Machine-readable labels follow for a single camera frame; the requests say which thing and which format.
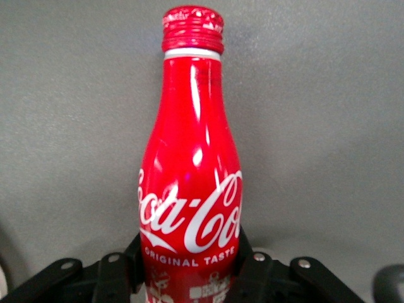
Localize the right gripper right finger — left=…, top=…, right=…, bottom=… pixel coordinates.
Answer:
left=225, top=225, right=365, bottom=303

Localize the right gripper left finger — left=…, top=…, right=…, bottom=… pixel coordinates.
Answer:
left=0, top=233, right=146, bottom=303

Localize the red coca-cola aluminium bottle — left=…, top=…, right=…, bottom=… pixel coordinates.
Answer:
left=135, top=5, right=244, bottom=303

